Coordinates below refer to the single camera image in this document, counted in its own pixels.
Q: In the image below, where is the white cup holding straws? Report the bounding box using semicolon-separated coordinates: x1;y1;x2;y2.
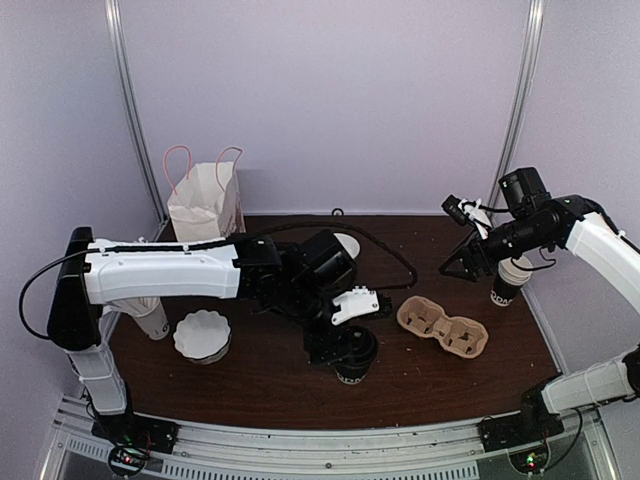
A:
106;297;170;341

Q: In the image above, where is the white fluted dish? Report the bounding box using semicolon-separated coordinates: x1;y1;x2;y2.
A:
173;310;232;365

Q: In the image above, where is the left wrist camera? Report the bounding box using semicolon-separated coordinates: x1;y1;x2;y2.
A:
331;286;393;326

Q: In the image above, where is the black lidded coffee cup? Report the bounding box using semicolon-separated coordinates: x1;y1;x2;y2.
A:
335;326;379;386

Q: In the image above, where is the brown cardboard cup carrier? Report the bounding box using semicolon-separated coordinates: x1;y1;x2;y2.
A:
396;296;489;359

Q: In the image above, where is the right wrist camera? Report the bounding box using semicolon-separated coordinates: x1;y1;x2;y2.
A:
441;195;493;240

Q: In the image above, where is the white paper takeout bag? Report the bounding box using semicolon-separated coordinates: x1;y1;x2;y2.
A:
163;145;246;242

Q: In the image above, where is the right aluminium frame post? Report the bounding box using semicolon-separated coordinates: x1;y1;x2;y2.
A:
497;0;545;181

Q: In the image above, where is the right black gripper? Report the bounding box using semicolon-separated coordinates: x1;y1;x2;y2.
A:
440;214;552;282

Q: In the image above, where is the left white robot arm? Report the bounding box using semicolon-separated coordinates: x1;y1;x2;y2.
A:
47;227;378;444

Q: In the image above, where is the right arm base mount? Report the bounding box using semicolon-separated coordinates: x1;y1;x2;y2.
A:
477;412;564;453

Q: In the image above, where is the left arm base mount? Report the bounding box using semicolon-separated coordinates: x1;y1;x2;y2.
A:
91;413;179;454

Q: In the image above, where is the aluminium front rail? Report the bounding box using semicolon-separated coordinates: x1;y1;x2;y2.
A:
42;392;614;480

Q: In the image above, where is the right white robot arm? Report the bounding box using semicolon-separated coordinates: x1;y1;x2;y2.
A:
439;167;639;442

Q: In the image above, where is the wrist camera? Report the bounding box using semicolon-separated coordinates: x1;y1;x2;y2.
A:
331;286;393;326
441;195;493;240

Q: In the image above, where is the white ceramic bowl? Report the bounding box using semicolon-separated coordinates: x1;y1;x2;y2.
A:
333;232;361;259

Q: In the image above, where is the aluminium frame post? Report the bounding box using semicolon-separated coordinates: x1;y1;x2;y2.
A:
497;0;545;181
104;0;168;226

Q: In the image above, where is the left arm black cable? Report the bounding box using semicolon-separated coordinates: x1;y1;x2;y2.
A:
18;223;419;344

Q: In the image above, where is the left aluminium frame post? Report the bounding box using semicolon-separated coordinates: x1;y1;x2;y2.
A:
104;0;168;226

